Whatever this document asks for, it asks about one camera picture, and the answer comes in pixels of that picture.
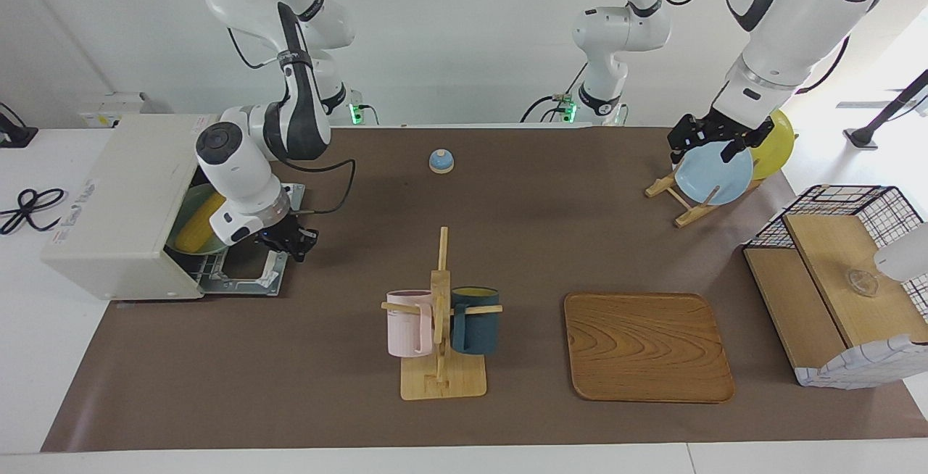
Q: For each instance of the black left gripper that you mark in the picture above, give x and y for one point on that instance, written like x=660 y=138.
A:
x=732 y=126

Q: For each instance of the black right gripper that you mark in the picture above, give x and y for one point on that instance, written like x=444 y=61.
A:
x=279 y=233

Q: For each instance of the yellow corn cob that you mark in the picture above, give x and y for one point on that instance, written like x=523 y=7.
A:
x=197 y=226

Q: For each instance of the light green plate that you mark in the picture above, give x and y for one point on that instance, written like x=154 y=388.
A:
x=190 y=202

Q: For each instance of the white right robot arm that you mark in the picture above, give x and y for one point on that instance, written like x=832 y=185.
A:
x=239 y=162

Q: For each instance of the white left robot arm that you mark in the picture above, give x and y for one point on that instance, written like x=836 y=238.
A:
x=797 y=10

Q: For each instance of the white toaster oven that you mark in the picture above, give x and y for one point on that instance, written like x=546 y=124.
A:
x=116 y=206

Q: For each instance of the light blue plate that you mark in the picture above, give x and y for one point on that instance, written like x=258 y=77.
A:
x=714 y=177

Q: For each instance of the yellow plate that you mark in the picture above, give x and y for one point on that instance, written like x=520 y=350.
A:
x=777 y=148

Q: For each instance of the wooden plate rack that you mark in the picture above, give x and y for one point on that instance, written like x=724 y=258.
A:
x=685 y=217

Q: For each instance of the pink mug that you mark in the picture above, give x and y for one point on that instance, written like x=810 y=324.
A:
x=406 y=325

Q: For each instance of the black stand with base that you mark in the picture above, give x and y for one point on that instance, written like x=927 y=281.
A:
x=866 y=137

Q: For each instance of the brown table mat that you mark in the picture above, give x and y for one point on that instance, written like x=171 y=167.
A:
x=326 y=401

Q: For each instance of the blue call bell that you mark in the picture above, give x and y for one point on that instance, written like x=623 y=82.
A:
x=441 y=161

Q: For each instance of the dark teal mug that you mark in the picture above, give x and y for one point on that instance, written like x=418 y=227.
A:
x=478 y=325

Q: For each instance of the wooden mug rack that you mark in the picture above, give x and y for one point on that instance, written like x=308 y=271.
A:
x=442 y=383

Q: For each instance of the small clear glass dish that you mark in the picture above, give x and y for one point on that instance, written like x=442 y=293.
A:
x=863 y=283

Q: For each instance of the brown wooden tray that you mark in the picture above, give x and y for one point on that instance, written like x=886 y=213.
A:
x=645 y=347

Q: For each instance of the white rounded object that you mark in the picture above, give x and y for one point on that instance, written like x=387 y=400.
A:
x=906 y=253

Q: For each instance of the white power box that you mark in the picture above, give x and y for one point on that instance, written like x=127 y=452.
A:
x=101 y=113

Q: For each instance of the white checked cloth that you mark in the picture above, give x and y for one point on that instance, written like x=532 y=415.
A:
x=870 y=365

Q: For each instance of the black clamp mount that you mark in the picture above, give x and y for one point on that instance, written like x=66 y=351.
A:
x=14 y=137

